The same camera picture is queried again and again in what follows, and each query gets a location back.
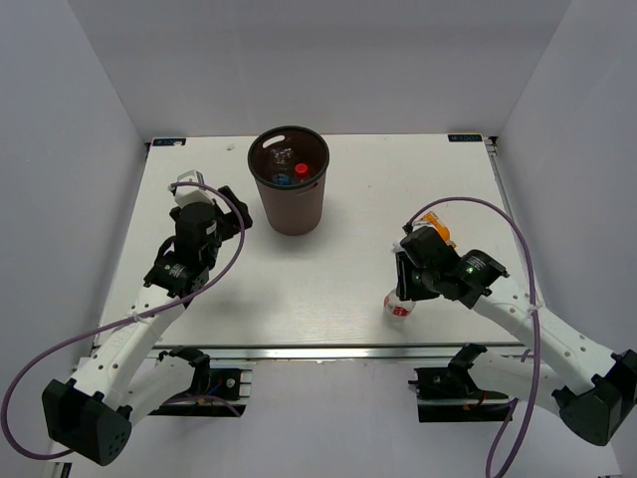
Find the clear bottle red label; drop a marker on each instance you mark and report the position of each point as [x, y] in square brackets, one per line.
[302, 173]

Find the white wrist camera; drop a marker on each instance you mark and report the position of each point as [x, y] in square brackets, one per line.
[418, 226]
[191, 190]

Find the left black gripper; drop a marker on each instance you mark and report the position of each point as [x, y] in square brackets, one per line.
[231, 222]

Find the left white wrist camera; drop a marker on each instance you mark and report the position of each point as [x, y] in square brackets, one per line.
[191, 190]

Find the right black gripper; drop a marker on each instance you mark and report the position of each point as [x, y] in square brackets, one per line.
[405, 289]

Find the orange juice bottle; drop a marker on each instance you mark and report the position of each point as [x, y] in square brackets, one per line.
[431, 219]

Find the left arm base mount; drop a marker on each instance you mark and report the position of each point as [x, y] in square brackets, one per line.
[219, 388]

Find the blue table sticker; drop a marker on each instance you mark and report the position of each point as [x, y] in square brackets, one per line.
[168, 142]
[464, 137]

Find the right blue table sticker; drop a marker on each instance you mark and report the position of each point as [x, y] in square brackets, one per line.
[464, 137]

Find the left blue table sticker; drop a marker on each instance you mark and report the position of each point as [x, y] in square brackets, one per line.
[168, 142]

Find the clear bottle blue label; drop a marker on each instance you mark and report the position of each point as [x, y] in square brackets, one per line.
[281, 165]

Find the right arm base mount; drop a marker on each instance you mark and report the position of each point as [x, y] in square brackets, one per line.
[447, 394]

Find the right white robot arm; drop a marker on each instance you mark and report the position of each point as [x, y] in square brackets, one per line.
[591, 388]

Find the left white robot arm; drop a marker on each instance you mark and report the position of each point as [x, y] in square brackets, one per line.
[94, 411]

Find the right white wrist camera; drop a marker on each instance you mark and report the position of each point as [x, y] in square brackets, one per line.
[418, 226]

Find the small red-cap bottle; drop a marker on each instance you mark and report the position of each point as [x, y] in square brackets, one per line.
[395, 307]

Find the brown plastic waste bin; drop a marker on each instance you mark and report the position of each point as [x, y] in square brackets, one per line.
[295, 209]

